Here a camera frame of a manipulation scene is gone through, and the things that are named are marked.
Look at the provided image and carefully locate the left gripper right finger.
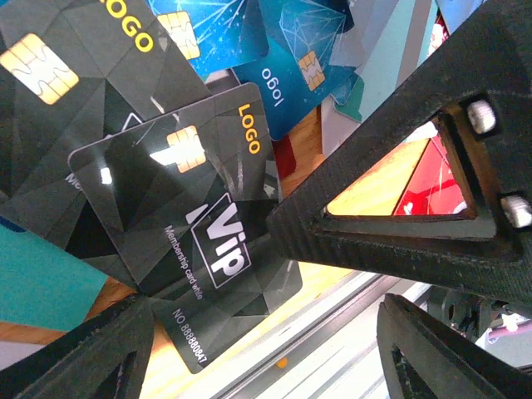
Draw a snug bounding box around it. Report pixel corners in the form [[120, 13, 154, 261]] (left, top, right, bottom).
[[267, 1, 531, 303]]

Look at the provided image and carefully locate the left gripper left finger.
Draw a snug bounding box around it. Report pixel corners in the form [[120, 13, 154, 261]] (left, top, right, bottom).
[[1, 297, 155, 398]]

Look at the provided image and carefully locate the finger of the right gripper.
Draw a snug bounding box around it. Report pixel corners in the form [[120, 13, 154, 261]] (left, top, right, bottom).
[[377, 293, 531, 398]]

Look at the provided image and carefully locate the black vip membership card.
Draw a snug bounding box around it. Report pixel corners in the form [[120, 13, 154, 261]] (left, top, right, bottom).
[[68, 83, 303, 373]]

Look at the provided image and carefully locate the teal card magnetic stripe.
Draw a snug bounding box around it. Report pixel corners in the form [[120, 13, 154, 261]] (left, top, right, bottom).
[[1, 219, 107, 332]]

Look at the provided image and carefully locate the red card front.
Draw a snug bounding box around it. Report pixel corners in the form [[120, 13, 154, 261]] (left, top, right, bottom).
[[393, 135, 467, 216]]

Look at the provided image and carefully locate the blue logo card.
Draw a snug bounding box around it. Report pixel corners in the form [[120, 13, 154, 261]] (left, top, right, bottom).
[[230, 37, 358, 142]]

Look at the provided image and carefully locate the black logo card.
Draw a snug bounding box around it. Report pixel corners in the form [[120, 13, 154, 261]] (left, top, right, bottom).
[[1, 1, 209, 248]]

